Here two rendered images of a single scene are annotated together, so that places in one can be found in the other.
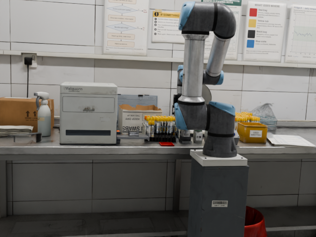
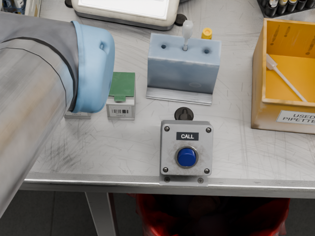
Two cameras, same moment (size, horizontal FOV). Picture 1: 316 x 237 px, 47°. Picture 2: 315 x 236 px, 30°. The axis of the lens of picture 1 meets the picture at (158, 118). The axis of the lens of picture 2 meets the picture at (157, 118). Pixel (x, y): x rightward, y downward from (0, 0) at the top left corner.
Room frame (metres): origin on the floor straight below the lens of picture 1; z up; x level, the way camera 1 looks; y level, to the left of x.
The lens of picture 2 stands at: (1.63, -0.40, 1.68)
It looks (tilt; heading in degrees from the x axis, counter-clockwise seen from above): 66 degrees down; 9
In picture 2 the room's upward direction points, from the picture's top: 4 degrees clockwise
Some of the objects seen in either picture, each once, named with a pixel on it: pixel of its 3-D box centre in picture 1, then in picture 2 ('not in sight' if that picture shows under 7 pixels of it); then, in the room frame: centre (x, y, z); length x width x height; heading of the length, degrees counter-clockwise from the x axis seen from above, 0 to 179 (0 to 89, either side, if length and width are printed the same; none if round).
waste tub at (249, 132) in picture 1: (251, 132); (302, 79); (2.07, -0.54, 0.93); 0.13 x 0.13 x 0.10; 7
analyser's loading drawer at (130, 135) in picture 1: (129, 134); not in sight; (1.88, 0.15, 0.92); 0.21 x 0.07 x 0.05; 101
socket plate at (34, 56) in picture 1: (29, 60); not in sight; (2.35, 0.83, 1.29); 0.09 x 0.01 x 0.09; 101
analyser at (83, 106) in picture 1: (91, 111); not in sight; (1.93, 0.35, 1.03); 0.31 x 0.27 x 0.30; 101
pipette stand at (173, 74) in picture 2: not in sight; (182, 66); (2.06, -0.37, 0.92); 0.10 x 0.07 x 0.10; 95
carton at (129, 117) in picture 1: (138, 118); not in sight; (2.28, 0.12, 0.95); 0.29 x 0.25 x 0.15; 11
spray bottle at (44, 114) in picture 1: (43, 114); not in sight; (1.98, 0.63, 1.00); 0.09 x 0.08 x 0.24; 11
